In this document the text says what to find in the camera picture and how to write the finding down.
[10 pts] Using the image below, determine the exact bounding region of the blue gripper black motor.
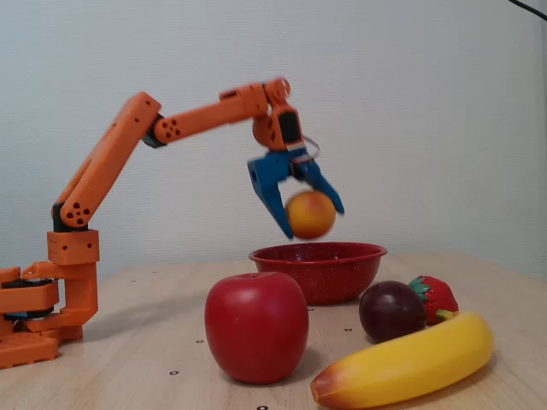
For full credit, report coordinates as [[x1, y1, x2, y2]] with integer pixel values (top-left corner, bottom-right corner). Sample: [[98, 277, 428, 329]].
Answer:
[[247, 146, 345, 241]]

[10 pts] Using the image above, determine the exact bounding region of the orange yellow plastic peach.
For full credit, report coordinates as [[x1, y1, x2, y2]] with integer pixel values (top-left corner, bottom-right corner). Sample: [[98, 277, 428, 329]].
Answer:
[[285, 190, 338, 240]]

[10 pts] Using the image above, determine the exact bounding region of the orange robot arm base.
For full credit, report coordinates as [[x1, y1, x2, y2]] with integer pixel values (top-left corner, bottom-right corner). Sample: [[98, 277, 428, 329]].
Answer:
[[0, 260, 100, 370]]

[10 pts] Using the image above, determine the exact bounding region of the red speckled enamel bowl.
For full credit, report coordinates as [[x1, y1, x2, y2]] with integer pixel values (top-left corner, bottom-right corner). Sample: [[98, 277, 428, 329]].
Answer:
[[248, 242, 389, 306]]

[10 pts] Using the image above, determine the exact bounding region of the red plastic apple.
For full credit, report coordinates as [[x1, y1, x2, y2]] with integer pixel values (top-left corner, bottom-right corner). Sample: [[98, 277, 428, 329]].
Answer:
[[203, 272, 310, 384]]

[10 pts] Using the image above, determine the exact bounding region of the dark purple plastic plum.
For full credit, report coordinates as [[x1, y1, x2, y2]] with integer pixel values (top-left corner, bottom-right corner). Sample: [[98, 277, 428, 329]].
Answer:
[[358, 280, 427, 345]]

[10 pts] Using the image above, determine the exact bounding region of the red plastic strawberry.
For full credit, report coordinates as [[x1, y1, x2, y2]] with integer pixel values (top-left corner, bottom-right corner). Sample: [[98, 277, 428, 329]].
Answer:
[[408, 275, 460, 326]]

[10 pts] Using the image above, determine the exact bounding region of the yellow plastic banana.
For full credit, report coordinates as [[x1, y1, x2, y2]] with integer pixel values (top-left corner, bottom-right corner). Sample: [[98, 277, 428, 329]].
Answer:
[[309, 310, 496, 410]]

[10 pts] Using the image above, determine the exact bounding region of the red white servo cable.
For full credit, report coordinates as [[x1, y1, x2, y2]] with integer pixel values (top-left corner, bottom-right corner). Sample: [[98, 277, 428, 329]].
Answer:
[[301, 135, 321, 166]]

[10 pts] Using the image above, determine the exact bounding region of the black cable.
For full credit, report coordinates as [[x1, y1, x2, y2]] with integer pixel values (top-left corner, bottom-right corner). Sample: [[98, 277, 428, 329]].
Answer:
[[508, 0, 547, 21]]

